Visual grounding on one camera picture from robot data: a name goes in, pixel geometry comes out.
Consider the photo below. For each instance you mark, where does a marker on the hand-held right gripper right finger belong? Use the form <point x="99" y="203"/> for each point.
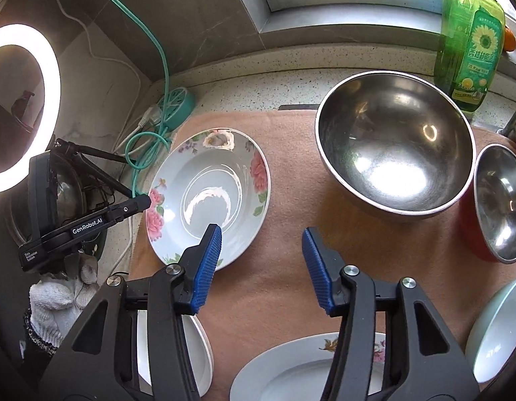
<point x="316" y="259"/>

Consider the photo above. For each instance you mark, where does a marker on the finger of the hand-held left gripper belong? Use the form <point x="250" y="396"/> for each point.
<point x="130" y="206"/>

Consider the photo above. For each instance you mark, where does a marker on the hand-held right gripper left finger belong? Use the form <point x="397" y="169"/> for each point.
<point x="208" y="259"/>

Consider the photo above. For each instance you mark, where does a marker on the pink rose deep plate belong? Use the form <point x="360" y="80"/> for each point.
<point x="208" y="175"/>

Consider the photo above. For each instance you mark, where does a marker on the plain white plate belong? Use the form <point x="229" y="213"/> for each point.
<point x="199" y="355"/>

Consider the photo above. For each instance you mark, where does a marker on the brown leaf floral plate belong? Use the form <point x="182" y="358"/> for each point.
<point x="283" y="376"/>

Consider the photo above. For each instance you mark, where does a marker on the large steel bowl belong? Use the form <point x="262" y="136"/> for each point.
<point x="391" y="146"/>

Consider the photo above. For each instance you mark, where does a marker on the red steel bowl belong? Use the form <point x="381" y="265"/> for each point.
<point x="500" y="209"/>

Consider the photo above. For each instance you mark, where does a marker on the person's left hand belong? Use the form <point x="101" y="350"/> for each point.
<point x="61" y="305"/>

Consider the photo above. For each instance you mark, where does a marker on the steel pot lid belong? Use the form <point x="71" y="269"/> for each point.
<point x="72" y="192"/>

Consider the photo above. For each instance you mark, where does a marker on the black appliance with dials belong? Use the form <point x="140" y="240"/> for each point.
<point x="40" y="192"/>

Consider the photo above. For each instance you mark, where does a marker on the black tripod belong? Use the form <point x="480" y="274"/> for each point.
<point x="99" y="154"/>

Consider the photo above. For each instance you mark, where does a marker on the peach towel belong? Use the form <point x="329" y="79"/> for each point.
<point x="283" y="200"/>

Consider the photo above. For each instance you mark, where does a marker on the white plug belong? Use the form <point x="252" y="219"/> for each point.
<point x="149" y="117"/>

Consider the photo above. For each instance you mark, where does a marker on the teal power strip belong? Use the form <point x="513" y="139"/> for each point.
<point x="185" y="108"/>

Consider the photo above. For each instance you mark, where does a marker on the pale green ceramic bowl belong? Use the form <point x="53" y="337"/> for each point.
<point x="500" y="342"/>

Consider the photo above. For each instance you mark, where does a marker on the green dish soap bottle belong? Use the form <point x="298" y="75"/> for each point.
<point x="471" y="50"/>

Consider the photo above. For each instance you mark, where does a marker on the orange fruit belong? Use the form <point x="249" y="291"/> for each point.
<point x="510" y="39"/>

